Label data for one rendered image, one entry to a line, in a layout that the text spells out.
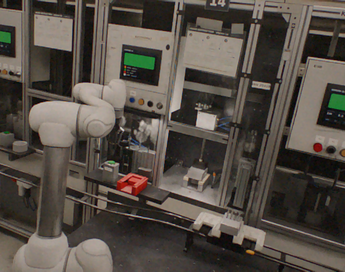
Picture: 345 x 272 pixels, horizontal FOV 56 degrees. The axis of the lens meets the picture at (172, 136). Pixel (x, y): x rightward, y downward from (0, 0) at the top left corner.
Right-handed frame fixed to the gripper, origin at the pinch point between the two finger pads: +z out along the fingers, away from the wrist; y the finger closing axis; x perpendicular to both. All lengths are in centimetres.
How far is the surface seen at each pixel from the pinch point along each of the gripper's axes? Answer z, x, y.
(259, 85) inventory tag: -51, -10, -76
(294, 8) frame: -89, -10, -84
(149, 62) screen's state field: -53, -7, -14
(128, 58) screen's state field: -53, -7, -1
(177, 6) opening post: -84, -10, -26
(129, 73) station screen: -45.1, -7.2, -2.4
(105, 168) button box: 12.0, 3.0, 1.6
